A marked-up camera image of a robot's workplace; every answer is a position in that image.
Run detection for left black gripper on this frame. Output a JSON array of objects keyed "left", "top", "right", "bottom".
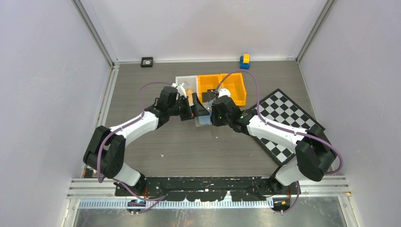
[{"left": 168, "top": 93, "right": 209, "bottom": 122}]

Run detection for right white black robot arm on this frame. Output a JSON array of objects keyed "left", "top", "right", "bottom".
[{"left": 211, "top": 96, "right": 337, "bottom": 194}]

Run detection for wooden cards in white bin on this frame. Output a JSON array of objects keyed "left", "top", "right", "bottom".
[{"left": 185, "top": 88, "right": 195, "bottom": 105}]

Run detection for white plastic bin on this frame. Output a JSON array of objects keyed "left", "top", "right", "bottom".
[{"left": 175, "top": 75, "right": 199, "bottom": 106}]

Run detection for right orange plastic bin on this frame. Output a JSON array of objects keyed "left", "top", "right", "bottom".
[{"left": 220, "top": 73, "right": 247, "bottom": 106}]

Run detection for orange plastic bin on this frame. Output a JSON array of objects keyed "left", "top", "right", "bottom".
[
  {"left": 198, "top": 74, "right": 222, "bottom": 104},
  {"left": 220, "top": 73, "right": 247, "bottom": 106}
]

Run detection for middle orange plastic bin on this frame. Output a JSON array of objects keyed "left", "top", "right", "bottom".
[{"left": 198, "top": 74, "right": 222, "bottom": 104}]

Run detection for black white checkerboard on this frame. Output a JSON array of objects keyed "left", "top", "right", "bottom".
[{"left": 250, "top": 88, "right": 325, "bottom": 166}]

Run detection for blue yellow toy block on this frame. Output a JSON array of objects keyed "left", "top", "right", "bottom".
[{"left": 239, "top": 53, "right": 250, "bottom": 70}]

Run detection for small black square device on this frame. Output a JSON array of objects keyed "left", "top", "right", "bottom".
[{"left": 140, "top": 57, "right": 154, "bottom": 68}]

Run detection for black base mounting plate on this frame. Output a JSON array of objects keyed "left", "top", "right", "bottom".
[{"left": 115, "top": 176, "right": 301, "bottom": 202}]

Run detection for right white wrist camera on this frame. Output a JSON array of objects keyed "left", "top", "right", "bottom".
[{"left": 217, "top": 88, "right": 231, "bottom": 98}]

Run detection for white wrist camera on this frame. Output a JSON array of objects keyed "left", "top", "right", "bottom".
[
  {"left": 171, "top": 82, "right": 191, "bottom": 98},
  {"left": 217, "top": 88, "right": 231, "bottom": 98}
]

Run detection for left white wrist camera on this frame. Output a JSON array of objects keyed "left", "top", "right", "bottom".
[{"left": 171, "top": 82, "right": 191, "bottom": 98}]

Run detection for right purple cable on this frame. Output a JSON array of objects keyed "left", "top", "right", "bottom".
[{"left": 215, "top": 69, "right": 344, "bottom": 215}]

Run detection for purple cable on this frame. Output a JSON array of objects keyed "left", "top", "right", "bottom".
[
  {"left": 97, "top": 82, "right": 176, "bottom": 215},
  {"left": 215, "top": 69, "right": 344, "bottom": 215}
]

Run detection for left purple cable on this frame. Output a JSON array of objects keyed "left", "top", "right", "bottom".
[{"left": 97, "top": 82, "right": 176, "bottom": 215}]

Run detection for slotted metal rail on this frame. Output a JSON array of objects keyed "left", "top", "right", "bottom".
[{"left": 78, "top": 198, "right": 274, "bottom": 210}]

